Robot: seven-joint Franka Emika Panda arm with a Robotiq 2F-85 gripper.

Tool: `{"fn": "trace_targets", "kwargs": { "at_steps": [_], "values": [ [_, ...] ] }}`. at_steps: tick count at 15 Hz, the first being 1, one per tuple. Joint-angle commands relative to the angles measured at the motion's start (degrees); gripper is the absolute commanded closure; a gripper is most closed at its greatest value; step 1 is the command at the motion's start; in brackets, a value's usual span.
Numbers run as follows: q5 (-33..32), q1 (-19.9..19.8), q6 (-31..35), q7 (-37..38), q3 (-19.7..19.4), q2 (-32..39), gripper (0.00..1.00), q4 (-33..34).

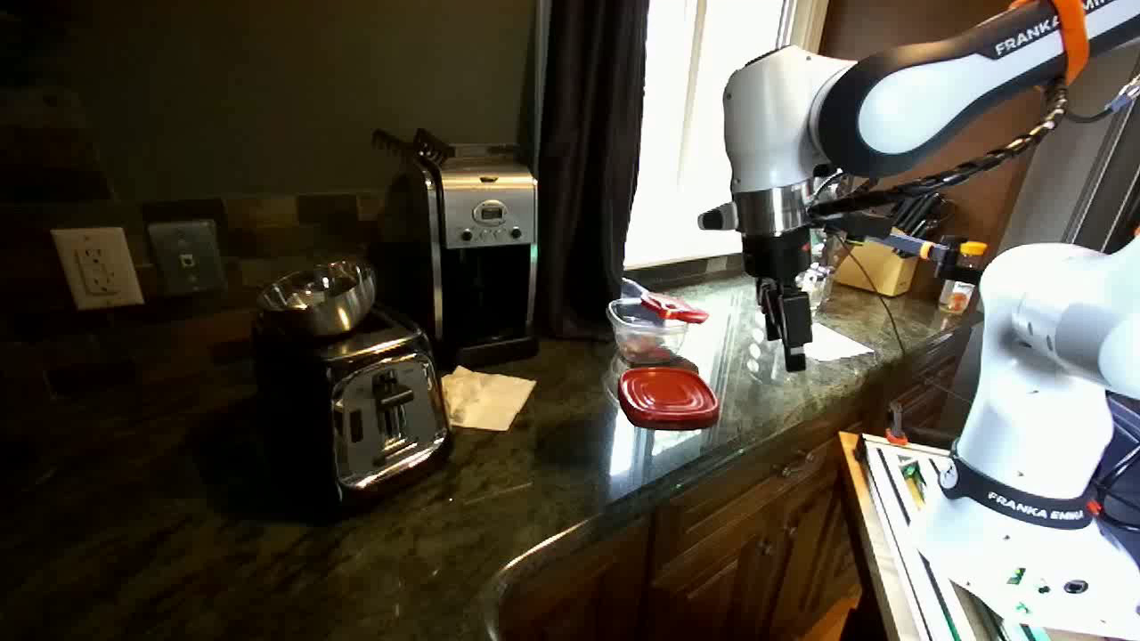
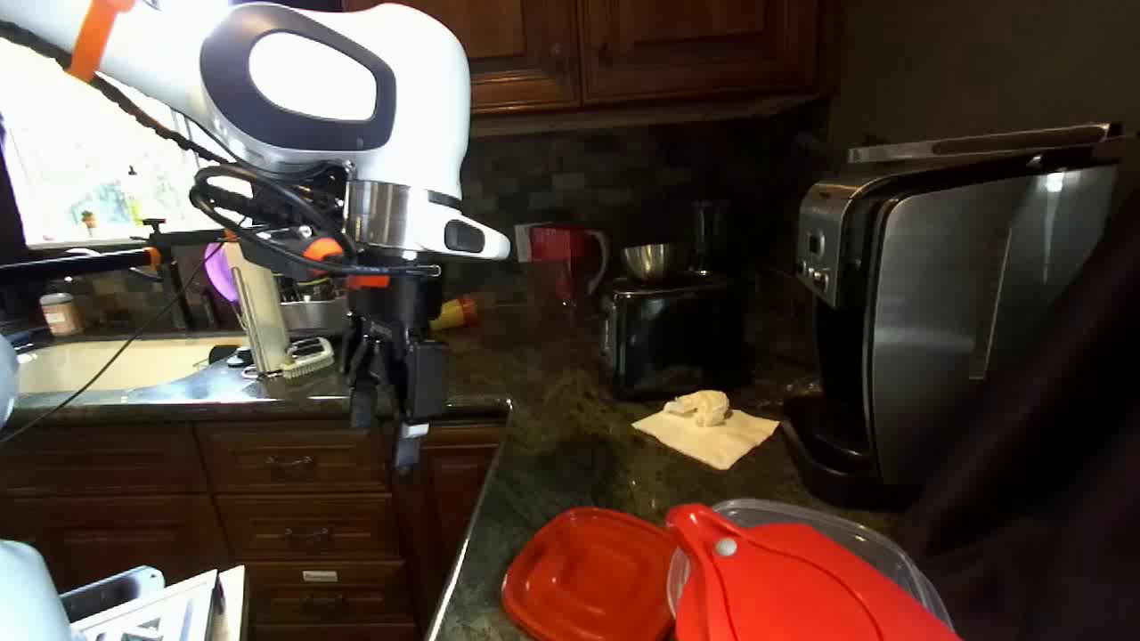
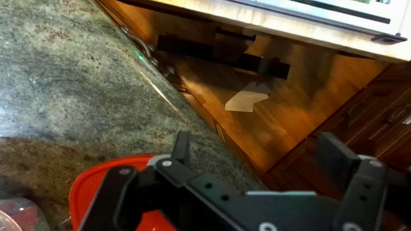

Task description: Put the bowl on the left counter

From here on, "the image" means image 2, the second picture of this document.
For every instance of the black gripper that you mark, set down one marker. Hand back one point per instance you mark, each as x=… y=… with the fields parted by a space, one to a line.
x=401 y=322

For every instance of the small shiny metal bowl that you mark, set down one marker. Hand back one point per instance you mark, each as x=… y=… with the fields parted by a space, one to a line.
x=651 y=262

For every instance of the silver pot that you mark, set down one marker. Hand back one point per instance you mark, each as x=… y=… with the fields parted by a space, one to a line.
x=314 y=313

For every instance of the wooden drawer cabinet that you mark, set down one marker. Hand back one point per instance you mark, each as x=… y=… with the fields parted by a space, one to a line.
x=297 y=521

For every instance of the loose red plastic lid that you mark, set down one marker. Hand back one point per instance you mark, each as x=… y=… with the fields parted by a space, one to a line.
x=588 y=577

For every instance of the black chrome coffee maker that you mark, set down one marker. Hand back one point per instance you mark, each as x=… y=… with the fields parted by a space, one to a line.
x=948 y=306

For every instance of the tan cloth napkin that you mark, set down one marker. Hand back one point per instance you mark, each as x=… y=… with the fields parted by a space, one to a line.
x=707 y=424

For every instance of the red mug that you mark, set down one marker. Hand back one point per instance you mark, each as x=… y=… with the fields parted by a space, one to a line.
x=559 y=264

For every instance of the yellow orange small object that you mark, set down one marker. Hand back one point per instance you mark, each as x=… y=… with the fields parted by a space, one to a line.
x=457 y=313

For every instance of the purple plastic object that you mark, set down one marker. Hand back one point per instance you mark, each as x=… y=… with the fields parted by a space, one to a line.
x=219 y=271

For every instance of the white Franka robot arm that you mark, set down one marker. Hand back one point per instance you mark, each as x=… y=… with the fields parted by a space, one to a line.
x=416 y=74

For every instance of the black chrome toaster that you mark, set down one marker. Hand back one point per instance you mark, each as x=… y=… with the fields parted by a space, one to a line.
x=670 y=341

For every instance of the bright window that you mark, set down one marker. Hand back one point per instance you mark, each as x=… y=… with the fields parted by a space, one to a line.
x=84 y=164

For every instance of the black tripod with orange knob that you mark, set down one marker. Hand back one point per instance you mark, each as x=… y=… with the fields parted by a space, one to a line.
x=164 y=270

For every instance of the small glass jar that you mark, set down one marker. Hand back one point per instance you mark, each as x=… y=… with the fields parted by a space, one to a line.
x=58 y=313

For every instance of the clear container with red lid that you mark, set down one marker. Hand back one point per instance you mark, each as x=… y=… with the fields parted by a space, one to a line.
x=795 y=590

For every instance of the dark wooden upper cabinet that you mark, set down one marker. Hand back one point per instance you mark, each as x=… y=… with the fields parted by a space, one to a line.
x=641 y=49

